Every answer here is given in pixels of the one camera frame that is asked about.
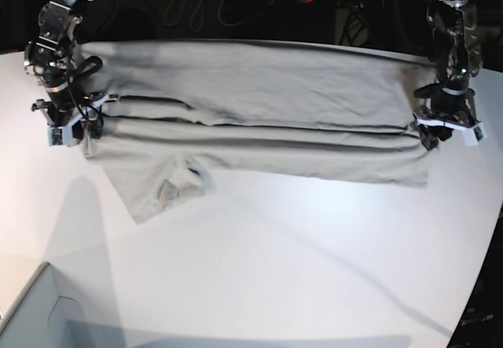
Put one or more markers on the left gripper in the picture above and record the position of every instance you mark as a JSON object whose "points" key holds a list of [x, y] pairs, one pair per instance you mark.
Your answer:
{"points": [[435, 126]]}

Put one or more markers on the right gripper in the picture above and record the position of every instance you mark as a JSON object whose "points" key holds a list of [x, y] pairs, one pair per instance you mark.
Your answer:
{"points": [[86, 119]]}

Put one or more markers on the beige t-shirt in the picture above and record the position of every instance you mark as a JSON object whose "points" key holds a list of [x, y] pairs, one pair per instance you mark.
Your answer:
{"points": [[183, 109]]}

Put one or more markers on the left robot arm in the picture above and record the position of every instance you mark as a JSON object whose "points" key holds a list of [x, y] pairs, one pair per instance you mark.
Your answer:
{"points": [[448, 102]]}

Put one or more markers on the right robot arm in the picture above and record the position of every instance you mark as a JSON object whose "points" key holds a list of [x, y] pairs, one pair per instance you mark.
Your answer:
{"points": [[50, 59]]}

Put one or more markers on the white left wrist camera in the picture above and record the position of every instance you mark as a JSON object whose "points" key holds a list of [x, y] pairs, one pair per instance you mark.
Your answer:
{"points": [[474, 135]]}

